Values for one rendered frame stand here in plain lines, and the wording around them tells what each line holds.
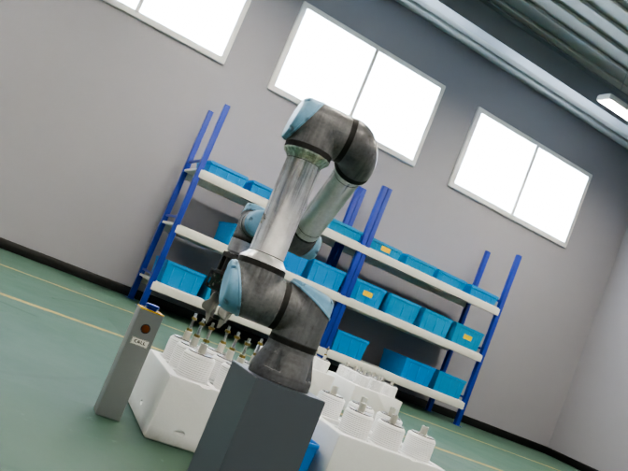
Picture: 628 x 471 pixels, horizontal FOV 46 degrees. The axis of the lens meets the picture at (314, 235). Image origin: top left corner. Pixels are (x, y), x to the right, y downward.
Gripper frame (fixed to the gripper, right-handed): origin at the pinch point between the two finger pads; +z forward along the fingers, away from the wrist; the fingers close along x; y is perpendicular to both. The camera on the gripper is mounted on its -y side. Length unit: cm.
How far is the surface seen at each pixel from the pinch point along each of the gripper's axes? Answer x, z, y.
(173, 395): 2.7, 22.1, 9.2
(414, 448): 52, 14, -53
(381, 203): -180, -142, -472
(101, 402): -14.1, 31.4, 15.3
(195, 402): 7.0, 21.8, 4.3
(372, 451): 45, 19, -38
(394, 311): -145, -49, -522
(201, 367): 3.8, 12.9, 3.4
